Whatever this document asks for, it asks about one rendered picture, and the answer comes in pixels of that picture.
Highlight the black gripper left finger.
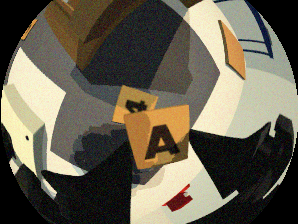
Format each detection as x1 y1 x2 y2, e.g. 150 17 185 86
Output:
41 141 133 224

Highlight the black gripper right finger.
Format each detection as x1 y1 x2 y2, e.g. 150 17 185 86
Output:
189 121 271 200

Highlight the tan flat rectangular card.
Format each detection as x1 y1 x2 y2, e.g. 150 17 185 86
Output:
218 19 246 80

